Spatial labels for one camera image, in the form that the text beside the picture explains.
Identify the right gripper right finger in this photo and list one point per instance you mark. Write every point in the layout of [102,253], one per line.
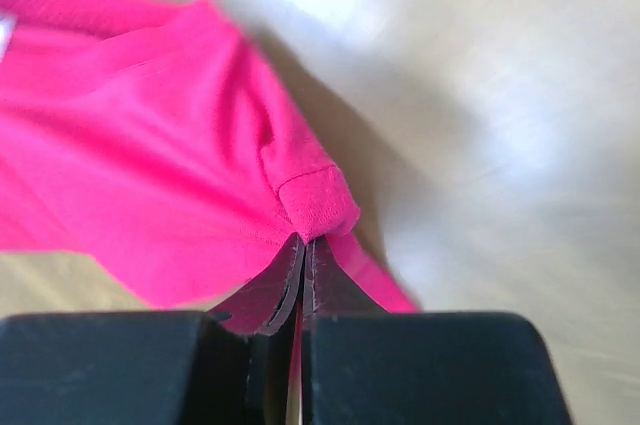
[362,364]

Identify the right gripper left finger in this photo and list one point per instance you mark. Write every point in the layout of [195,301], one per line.
[228,365]

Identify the pink t shirt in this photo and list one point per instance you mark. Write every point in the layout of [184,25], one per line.
[155,137]

